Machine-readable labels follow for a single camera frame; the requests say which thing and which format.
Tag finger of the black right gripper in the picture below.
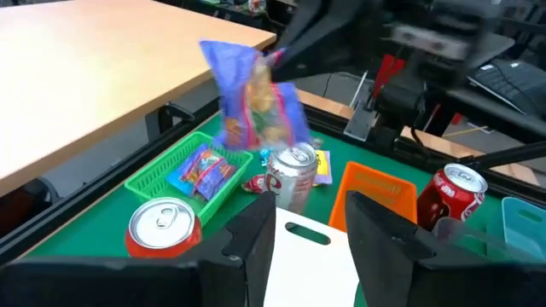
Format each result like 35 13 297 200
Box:
298 0 385 80
272 0 351 82

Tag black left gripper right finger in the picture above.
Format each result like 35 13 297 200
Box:
345 190 436 307

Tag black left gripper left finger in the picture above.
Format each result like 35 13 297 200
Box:
185 191 277 307

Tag red strawberry candy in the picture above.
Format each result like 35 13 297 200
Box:
241 173 268 195

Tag blue Haribo candy pack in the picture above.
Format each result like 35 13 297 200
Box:
194 158 239 201
199 39 311 151
166 142 211 197

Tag yellow Sour Patch pack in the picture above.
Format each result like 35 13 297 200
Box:
313 149 334 187

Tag white plastic bin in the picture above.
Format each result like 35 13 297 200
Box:
263 207 362 307

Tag black keyboard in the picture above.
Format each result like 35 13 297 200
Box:
468 58 546 117

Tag wooden side plank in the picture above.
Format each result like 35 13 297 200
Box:
298 89 546 187

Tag orange plastic basket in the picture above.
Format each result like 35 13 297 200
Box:
328 160 418 234

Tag silver diet soda can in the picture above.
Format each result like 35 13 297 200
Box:
264 142 319 215

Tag red Coca-Cola can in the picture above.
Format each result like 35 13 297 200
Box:
416 163 489 231

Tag orange Fanta can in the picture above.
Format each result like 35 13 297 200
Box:
125 196 203 259

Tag black rig strut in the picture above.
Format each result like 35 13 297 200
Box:
456 141 546 172

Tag green plastic basket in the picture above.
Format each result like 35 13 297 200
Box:
124 130 254 227

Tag teal plastic bin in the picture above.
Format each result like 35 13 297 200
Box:
502 196 546 262

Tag black desk leg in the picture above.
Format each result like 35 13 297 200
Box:
143 101 196 144

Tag light wooden desk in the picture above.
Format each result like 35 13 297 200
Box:
0 0 277 198

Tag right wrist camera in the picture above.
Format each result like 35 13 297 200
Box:
386 20 474 61

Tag red cable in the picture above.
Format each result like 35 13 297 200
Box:
374 54 406 100

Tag yellow cable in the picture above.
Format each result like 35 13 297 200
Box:
443 125 490 138

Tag metal bracket plate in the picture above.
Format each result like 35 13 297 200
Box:
343 101 377 142

